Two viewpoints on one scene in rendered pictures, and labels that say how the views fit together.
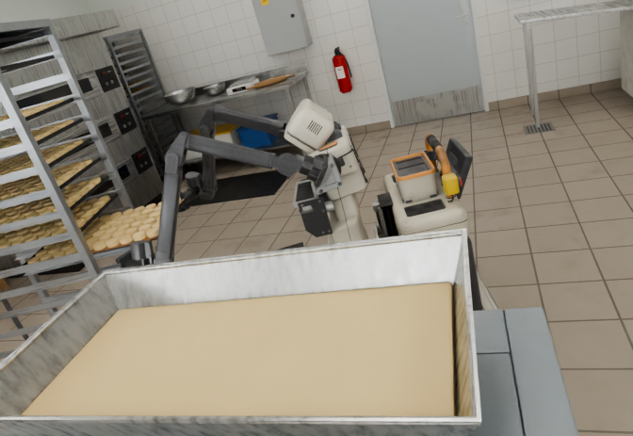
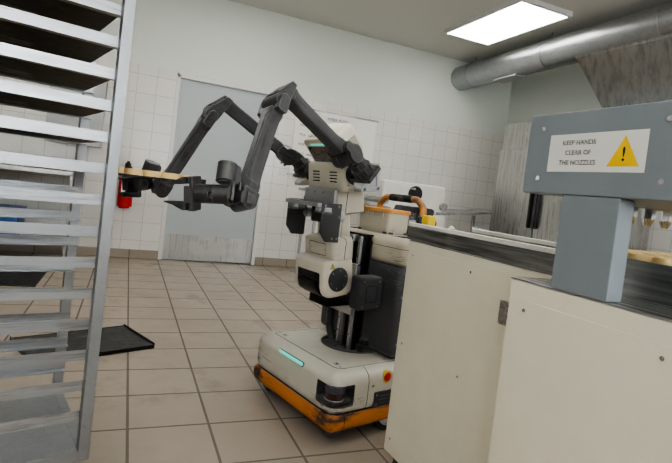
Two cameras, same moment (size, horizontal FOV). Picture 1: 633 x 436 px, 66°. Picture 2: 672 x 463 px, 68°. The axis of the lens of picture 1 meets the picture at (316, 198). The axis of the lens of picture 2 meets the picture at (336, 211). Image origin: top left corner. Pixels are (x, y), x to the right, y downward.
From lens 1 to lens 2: 161 cm
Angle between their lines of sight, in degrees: 48
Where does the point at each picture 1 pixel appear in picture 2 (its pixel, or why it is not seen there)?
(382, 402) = not seen: outside the picture
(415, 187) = (397, 223)
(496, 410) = not seen: outside the picture
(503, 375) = not seen: outside the picture
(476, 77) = (249, 232)
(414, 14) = (213, 160)
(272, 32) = (62, 118)
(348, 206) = (345, 225)
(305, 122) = (349, 134)
